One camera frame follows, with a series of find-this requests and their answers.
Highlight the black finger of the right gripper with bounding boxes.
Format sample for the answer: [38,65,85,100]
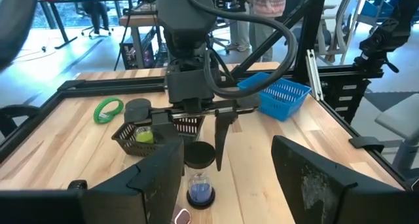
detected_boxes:
[150,111,181,146]
[213,111,238,172]

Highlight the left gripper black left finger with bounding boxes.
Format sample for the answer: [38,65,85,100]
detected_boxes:
[0,140,185,224]

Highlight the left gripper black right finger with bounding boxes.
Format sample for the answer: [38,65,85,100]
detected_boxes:
[271,135,419,224]

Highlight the green sand hourglass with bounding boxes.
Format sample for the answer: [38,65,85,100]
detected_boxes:
[123,98,155,145]

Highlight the black plastic basket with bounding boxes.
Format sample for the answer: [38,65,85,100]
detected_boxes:
[111,114,206,158]

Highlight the blue sand hourglass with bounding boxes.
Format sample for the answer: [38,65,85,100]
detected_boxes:
[184,141,217,210]

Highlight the green wrist ring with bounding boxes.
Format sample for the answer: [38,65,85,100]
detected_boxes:
[93,97,125,125]

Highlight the blue plastic basket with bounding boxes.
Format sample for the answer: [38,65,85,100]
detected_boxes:
[237,71,312,122]

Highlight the black table clamp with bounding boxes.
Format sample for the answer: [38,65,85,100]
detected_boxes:
[0,104,41,140]
[348,136,386,153]

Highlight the wooden work table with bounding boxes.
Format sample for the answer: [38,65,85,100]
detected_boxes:
[118,12,168,71]

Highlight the person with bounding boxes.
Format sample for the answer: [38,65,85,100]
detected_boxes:
[225,0,289,63]
[77,0,111,35]

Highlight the silver aluminium strut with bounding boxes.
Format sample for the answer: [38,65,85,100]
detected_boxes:
[305,48,325,102]

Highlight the grey chair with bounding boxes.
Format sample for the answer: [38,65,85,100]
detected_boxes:
[374,92,419,181]

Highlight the black control box white labels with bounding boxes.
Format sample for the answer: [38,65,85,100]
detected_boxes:
[322,78,371,125]

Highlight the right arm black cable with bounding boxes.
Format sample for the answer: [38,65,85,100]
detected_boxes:
[181,0,299,100]

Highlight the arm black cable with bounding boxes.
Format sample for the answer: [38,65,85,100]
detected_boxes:
[0,0,39,71]
[181,0,299,100]

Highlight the black table frame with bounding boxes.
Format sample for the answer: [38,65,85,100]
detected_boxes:
[0,0,419,192]

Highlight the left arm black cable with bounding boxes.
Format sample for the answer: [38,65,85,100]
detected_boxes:
[0,0,39,71]

